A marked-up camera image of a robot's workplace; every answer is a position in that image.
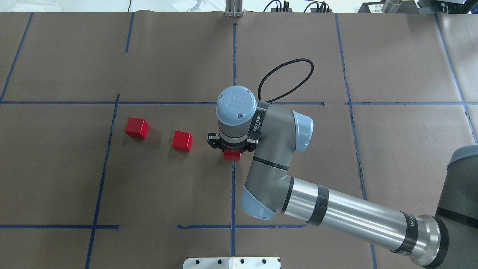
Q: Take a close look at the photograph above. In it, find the metal cup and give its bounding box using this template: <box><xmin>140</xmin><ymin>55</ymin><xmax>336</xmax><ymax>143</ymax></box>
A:
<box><xmin>381</xmin><ymin>0</ymin><xmax>403</xmax><ymax>13</ymax></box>

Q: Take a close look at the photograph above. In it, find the red block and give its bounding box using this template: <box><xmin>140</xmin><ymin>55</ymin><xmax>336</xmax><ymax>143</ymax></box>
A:
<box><xmin>172</xmin><ymin>130</ymin><xmax>193</xmax><ymax>152</ymax></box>
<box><xmin>125</xmin><ymin>117</ymin><xmax>150</xmax><ymax>139</ymax></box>
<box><xmin>223</xmin><ymin>149</ymin><xmax>241</xmax><ymax>161</ymax></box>

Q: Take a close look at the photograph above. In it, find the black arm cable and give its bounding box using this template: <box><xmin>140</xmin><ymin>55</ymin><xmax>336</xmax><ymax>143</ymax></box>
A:
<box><xmin>258</xmin><ymin>58</ymin><xmax>315</xmax><ymax>103</ymax></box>

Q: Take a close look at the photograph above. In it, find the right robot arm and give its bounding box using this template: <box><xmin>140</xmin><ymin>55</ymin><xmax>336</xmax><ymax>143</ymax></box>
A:
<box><xmin>208</xmin><ymin>85</ymin><xmax>477</xmax><ymax>269</ymax></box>

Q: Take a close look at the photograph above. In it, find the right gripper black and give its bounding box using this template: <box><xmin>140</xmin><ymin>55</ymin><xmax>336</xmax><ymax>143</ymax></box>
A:
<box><xmin>208</xmin><ymin>132</ymin><xmax>260</xmax><ymax>154</ymax></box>

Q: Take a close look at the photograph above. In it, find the aluminium frame post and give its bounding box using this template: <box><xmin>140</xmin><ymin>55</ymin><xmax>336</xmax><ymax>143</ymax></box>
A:
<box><xmin>225</xmin><ymin>0</ymin><xmax>244</xmax><ymax>18</ymax></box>

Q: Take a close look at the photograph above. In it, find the white pedestal column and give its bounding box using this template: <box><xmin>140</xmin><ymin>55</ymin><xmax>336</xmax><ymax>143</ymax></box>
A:
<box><xmin>183</xmin><ymin>257</ymin><xmax>282</xmax><ymax>269</ymax></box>

